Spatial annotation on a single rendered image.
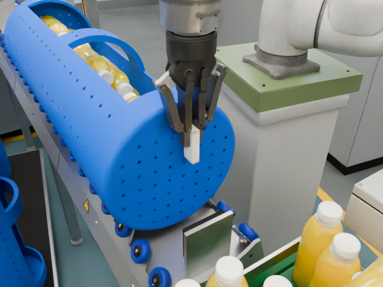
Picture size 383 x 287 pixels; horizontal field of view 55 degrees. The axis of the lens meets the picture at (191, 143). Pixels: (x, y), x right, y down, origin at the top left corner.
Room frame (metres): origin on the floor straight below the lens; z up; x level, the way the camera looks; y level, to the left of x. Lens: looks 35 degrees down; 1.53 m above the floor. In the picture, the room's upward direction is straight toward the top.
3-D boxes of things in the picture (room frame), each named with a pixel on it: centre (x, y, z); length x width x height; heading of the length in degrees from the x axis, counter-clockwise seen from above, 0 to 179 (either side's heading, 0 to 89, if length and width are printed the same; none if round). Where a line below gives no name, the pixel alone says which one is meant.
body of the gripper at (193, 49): (0.53, 0.00, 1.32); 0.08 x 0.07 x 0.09; 123
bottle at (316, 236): (0.44, -0.23, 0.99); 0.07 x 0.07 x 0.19
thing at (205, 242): (0.45, -0.03, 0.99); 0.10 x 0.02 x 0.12; 123
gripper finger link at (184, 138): (0.52, 0.02, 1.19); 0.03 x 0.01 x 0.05; 123
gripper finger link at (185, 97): (0.53, 0.01, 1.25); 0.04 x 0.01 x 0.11; 33
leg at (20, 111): (2.12, 1.13, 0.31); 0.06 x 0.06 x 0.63; 33
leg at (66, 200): (1.30, 0.60, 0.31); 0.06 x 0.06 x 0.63; 33
